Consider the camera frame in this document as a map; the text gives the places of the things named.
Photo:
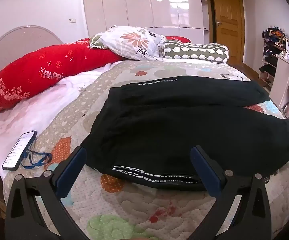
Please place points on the long red pillow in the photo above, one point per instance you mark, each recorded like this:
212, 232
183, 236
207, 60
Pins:
34, 65

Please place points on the smartphone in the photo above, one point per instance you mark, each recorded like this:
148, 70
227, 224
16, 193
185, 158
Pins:
19, 150

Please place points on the cream cabinet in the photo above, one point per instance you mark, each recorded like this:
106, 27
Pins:
283, 80

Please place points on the pile of clothes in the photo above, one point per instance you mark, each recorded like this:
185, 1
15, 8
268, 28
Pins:
274, 36

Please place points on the glossy white wardrobe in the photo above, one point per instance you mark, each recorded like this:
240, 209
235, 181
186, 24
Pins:
139, 5

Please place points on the white blanket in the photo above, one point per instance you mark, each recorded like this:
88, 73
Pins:
34, 112

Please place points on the small red pillow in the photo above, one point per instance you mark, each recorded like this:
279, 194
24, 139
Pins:
179, 39

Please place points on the open shelf rack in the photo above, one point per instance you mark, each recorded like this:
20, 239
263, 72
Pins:
268, 67

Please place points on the patterned quilted bedspread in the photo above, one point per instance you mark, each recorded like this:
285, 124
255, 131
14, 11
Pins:
134, 205

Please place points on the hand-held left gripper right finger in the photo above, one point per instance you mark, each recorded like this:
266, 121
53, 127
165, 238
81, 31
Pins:
204, 172

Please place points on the wooden door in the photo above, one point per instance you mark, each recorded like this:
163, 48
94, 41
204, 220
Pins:
228, 17

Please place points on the black pants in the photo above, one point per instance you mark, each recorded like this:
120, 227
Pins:
172, 130

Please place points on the beige headboard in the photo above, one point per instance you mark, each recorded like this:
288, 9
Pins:
9, 40

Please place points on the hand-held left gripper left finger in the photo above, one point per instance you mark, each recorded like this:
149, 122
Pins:
72, 167

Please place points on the floral pillow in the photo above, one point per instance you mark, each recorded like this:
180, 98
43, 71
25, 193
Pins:
129, 40

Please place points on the green spotted bolster pillow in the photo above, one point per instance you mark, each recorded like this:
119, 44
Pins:
197, 51

